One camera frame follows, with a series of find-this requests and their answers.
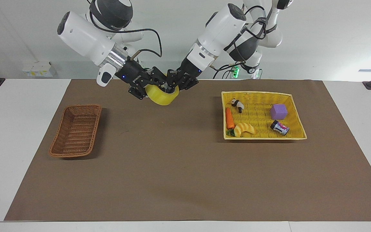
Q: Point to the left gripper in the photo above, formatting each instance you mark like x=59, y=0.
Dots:
x=190, y=69

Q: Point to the white wall socket box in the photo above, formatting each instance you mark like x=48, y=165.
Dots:
x=39, y=70

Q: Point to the small black pink can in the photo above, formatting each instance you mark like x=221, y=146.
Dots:
x=280, y=128

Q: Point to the brown wicker basket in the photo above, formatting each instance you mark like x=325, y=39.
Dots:
x=76, y=130

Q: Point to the orange toy carrot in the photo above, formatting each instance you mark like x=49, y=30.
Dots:
x=230, y=119

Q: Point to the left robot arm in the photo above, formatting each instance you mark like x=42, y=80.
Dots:
x=219, y=27

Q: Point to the yellow tape roll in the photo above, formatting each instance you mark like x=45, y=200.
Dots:
x=159, y=98

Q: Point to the yellow wicker basket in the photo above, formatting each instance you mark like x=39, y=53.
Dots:
x=262, y=129

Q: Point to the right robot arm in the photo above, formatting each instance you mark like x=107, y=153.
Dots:
x=84, y=37

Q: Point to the yellow toy croissant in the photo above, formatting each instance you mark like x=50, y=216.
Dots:
x=245, y=128

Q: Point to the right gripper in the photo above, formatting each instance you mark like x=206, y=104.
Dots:
x=134, y=74

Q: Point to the purple foam cube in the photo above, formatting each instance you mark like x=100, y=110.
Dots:
x=279, y=111

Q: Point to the panda toy figure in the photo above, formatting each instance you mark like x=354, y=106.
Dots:
x=238, y=105

